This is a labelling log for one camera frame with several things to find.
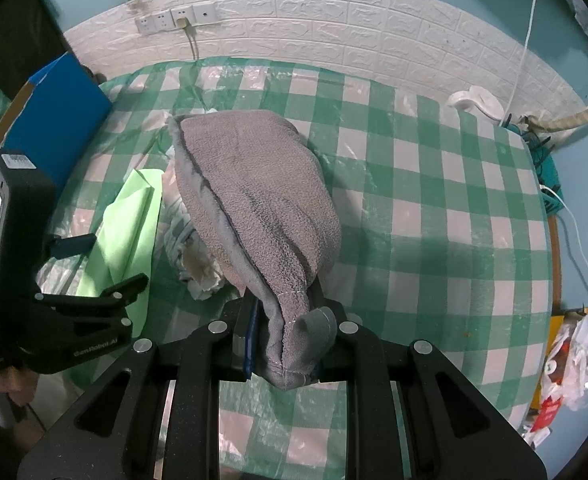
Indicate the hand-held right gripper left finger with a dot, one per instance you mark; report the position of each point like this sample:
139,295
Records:
248,355

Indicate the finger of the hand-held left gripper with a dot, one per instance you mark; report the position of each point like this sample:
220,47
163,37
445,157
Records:
98,305
73,246

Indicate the white plastic bag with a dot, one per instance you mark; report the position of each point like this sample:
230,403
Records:
581,360

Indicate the teal plastic basket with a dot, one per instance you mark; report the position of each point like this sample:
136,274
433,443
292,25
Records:
549,175

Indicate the dark hanging coat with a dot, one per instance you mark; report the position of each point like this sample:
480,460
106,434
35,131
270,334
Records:
3,10

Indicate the wooden table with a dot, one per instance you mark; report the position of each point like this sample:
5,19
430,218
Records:
554,265

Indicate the grey towel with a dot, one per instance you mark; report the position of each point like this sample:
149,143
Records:
254,200

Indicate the person's left hand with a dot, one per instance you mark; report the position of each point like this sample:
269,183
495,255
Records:
3,386

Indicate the white wall socket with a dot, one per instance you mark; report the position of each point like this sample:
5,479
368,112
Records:
145,25
204,12
162,20
181,12

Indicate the blue cardboard box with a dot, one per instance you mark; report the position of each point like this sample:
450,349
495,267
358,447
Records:
58,110

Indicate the white crumpled cloth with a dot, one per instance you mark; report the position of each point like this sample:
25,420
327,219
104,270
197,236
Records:
183,245

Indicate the light green cloth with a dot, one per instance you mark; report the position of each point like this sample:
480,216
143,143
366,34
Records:
128,230

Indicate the white kettle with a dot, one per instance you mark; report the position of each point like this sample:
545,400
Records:
476,102

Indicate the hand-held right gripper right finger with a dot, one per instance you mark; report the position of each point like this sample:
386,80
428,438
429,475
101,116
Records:
361,355

